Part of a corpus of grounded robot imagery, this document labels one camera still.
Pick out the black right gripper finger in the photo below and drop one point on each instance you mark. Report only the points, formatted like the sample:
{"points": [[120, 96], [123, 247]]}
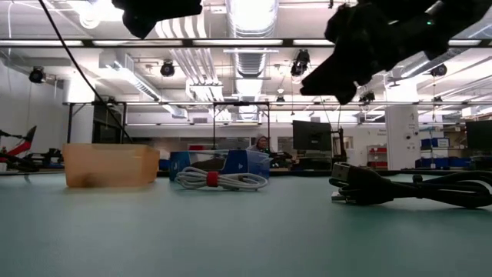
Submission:
{"points": [[342, 27], [334, 82]]}

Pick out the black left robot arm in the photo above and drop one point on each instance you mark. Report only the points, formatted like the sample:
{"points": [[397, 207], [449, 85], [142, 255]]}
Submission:
{"points": [[153, 11]]}

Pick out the black ceiling spotlight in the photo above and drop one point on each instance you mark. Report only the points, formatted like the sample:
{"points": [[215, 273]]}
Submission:
{"points": [[439, 70], [167, 69], [36, 75]]}

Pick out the black computer monitor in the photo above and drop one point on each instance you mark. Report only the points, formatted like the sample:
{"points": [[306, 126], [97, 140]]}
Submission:
{"points": [[311, 135], [479, 134]]}

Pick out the shelf with red bins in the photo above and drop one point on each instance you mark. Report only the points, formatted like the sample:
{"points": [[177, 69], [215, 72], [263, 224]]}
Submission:
{"points": [[377, 155]]}

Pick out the white building pillar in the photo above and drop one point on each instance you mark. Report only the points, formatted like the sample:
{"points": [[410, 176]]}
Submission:
{"points": [[401, 134]]}

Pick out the person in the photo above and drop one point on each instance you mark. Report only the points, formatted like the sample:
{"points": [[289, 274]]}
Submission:
{"points": [[261, 144]]}

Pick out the blue storage bins row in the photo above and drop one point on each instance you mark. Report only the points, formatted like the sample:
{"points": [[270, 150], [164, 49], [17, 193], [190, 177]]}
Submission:
{"points": [[442, 162]]}

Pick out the translucent orange plastic bin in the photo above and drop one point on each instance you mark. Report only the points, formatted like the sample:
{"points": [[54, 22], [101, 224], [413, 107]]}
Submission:
{"points": [[109, 163]]}

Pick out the red black robot device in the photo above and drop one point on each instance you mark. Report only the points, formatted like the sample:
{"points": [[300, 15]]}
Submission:
{"points": [[23, 148]]}

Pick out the black overhead frame bar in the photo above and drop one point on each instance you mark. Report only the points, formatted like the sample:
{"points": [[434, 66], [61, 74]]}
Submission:
{"points": [[230, 42]]}

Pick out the black metal workstation frame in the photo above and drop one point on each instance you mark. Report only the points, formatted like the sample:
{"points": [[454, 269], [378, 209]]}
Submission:
{"points": [[214, 123]]}

